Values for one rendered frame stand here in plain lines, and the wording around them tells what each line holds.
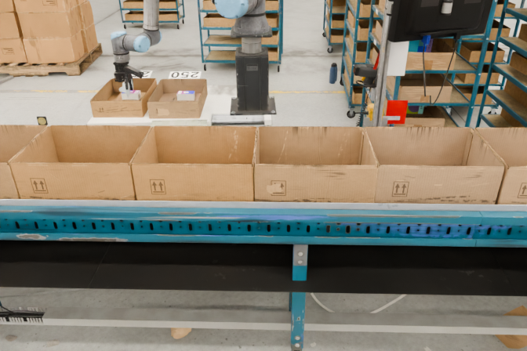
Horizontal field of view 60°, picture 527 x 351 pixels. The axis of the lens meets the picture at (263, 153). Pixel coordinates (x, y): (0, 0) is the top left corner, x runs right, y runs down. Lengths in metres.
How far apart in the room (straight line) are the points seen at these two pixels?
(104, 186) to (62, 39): 4.58
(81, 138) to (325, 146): 0.93
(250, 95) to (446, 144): 1.16
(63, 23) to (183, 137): 4.40
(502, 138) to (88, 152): 1.56
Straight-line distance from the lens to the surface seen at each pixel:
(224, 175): 1.47
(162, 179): 1.51
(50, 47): 6.15
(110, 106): 2.65
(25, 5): 6.13
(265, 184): 1.48
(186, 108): 2.53
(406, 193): 1.55
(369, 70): 2.29
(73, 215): 1.60
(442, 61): 2.84
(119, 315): 2.10
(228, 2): 2.28
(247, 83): 2.53
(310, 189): 1.49
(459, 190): 1.59
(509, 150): 1.93
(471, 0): 2.24
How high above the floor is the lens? 1.76
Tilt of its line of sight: 28 degrees down
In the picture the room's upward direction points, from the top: 1 degrees counter-clockwise
